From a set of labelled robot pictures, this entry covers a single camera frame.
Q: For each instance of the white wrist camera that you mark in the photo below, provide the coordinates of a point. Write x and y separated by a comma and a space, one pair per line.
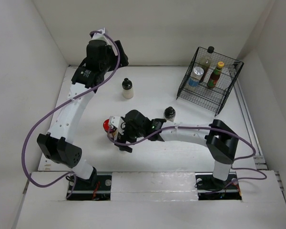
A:
116, 122
99, 35

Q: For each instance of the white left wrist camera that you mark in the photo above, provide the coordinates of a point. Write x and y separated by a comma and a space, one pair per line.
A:
99, 35

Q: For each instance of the red lid sauce jar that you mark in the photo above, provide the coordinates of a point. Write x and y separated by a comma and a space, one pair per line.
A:
109, 129

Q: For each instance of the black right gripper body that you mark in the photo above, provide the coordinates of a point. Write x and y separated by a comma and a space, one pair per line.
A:
130, 134

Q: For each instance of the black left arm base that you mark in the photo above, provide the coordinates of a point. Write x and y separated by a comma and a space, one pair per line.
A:
79, 191

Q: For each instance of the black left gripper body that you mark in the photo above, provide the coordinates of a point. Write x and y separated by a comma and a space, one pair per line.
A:
109, 64

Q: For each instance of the brown spice jar black cap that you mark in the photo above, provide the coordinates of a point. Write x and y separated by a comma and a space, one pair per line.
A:
169, 114

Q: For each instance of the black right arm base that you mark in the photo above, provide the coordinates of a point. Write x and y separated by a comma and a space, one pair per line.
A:
210, 188

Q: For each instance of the yellow cap sauce bottle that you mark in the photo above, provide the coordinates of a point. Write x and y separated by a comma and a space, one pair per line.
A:
215, 75

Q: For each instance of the black wire mesh rack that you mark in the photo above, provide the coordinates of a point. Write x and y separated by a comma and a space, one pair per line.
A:
198, 93

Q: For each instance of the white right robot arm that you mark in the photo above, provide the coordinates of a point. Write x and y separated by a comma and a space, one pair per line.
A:
220, 140

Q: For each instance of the tall dark sauce bottle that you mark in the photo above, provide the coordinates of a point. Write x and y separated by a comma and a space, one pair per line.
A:
206, 61

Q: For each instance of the white powder jar black cap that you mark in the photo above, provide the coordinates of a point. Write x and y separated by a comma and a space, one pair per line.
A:
127, 86

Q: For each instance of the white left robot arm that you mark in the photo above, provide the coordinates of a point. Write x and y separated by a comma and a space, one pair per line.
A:
57, 143

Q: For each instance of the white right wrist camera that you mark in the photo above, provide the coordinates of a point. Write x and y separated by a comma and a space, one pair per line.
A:
116, 122

